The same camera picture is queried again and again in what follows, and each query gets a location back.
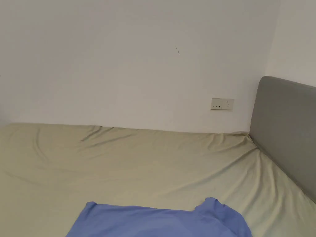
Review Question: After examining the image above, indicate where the white wall socket plate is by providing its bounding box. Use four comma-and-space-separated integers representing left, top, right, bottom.
210, 98, 235, 110

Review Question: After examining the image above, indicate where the blue shirt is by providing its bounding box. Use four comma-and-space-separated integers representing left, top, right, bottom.
65, 197, 253, 237

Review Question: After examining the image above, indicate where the bed with beige sheet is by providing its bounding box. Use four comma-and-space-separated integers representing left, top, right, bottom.
0, 123, 316, 237

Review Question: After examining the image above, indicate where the grey padded headboard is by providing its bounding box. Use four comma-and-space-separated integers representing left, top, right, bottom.
249, 76, 316, 205

